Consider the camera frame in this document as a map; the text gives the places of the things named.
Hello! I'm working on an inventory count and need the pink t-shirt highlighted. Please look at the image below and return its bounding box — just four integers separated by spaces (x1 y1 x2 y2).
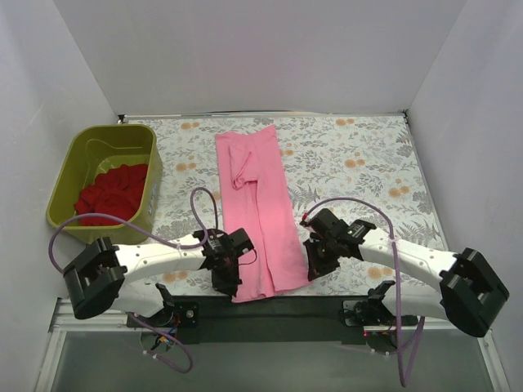
216 126 309 303

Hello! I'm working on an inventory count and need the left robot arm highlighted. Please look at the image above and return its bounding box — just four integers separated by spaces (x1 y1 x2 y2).
62 229 255 327

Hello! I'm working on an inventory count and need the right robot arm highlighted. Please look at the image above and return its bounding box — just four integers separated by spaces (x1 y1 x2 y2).
300 208 509 337

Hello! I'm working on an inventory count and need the floral patterned table mat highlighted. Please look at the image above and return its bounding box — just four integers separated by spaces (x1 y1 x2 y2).
81 115 457 297

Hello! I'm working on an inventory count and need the red t-shirt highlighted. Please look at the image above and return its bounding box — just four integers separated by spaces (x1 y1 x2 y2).
74 163 148 221

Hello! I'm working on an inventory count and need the green plastic bin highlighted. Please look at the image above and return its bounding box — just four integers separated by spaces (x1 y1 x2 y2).
47 124 163 244

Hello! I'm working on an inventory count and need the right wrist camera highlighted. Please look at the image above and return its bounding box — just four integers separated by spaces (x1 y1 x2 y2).
300 213 323 234

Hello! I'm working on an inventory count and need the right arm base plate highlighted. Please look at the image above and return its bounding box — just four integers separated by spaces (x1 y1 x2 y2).
338 301 396 327

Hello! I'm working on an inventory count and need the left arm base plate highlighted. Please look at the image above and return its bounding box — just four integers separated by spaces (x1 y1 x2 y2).
128 301 199 328

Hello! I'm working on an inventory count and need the aluminium mounting rail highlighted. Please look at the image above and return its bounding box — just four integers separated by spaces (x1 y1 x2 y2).
50 292 494 337

